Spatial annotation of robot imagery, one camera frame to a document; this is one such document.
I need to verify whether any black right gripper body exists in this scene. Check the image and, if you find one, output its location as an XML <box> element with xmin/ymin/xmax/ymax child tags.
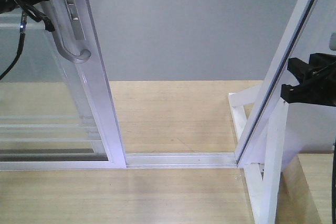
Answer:
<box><xmin>280</xmin><ymin>52</ymin><xmax>335</xmax><ymax>107</ymax></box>

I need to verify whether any white door handle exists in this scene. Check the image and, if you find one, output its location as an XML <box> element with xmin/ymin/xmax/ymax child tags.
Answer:
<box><xmin>41</xmin><ymin>0</ymin><xmax>91</xmax><ymax>63</ymax></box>

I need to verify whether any white sliding glass door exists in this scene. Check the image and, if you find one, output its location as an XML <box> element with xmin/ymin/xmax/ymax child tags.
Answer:
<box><xmin>1</xmin><ymin>0</ymin><xmax>127</xmax><ymax>170</ymax></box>

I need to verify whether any light wooden box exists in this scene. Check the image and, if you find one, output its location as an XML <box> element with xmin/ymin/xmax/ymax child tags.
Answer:
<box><xmin>276</xmin><ymin>153</ymin><xmax>332</xmax><ymax>223</ymax></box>

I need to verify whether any light wooden floor platform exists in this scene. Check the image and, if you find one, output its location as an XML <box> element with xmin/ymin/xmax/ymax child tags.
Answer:
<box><xmin>1</xmin><ymin>80</ymin><xmax>259</xmax><ymax>223</ymax></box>

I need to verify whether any aluminium floor track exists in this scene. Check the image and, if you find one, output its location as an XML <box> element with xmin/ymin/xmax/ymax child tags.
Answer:
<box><xmin>126</xmin><ymin>152</ymin><xmax>237</xmax><ymax>169</ymax></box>

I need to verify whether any black braided cable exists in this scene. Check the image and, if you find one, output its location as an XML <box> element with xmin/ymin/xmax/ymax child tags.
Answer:
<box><xmin>0</xmin><ymin>0</ymin><xmax>56</xmax><ymax>81</ymax></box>

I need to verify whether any white support brace frame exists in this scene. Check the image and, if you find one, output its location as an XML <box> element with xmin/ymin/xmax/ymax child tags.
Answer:
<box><xmin>227</xmin><ymin>0</ymin><xmax>331</xmax><ymax>224</ymax></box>

